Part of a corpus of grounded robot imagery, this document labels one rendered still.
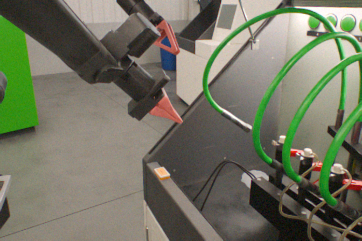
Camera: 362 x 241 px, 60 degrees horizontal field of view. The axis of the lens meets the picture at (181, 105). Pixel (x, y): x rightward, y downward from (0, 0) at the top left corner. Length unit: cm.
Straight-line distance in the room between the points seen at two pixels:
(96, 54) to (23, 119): 348
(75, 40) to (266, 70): 83
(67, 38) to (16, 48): 335
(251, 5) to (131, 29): 322
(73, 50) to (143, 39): 16
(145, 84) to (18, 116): 337
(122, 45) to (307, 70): 73
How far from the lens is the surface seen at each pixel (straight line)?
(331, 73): 62
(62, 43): 42
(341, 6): 101
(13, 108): 386
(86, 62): 47
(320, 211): 83
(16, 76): 380
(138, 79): 58
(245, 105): 113
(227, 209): 103
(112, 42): 56
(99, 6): 732
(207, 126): 107
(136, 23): 55
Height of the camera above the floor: 144
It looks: 18 degrees down
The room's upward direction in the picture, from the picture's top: straight up
